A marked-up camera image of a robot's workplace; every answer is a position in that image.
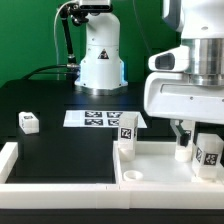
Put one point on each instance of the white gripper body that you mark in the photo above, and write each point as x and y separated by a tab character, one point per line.
170	95

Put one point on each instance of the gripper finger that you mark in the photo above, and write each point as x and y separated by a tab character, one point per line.
181	135

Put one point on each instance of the white square table top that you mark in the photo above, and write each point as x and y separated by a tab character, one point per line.
154	162

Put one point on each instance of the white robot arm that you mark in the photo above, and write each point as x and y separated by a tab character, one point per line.
200	23

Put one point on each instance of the fiducial marker sheet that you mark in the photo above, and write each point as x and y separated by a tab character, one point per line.
92	118

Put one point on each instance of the white U-shaped obstacle fence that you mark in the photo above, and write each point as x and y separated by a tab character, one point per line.
119	195

